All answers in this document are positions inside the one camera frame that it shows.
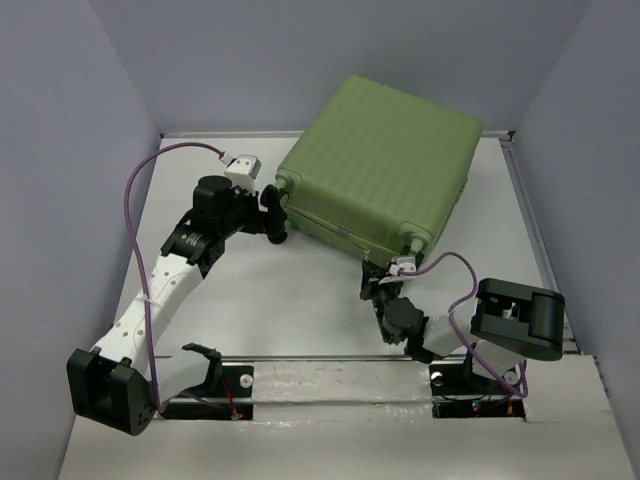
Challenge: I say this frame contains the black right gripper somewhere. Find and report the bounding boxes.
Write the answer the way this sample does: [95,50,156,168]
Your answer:
[358,260,401,344]

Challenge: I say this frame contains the light green hard suitcase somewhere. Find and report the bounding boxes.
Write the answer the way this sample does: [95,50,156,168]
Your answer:
[274,75,483,266]

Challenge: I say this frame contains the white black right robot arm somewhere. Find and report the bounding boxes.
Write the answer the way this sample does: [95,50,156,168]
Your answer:
[360,251,565,399]

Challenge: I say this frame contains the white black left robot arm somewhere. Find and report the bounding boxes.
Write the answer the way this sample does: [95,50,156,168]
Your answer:
[66,176,287,436]

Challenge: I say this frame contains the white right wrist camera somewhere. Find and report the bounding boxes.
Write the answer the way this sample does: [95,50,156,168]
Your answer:
[378,256,417,285]

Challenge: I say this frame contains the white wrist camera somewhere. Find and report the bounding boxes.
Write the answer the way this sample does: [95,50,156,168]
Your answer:
[221,153,262,195]
[378,256,417,285]

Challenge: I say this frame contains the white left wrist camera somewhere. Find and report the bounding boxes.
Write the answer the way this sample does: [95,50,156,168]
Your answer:
[221,153,262,195]

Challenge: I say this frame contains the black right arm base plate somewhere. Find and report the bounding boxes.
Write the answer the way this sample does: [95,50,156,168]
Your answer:
[429,363,526,420]

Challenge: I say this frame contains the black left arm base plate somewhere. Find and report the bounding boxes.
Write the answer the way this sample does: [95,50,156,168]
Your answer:
[160,363,255,421]

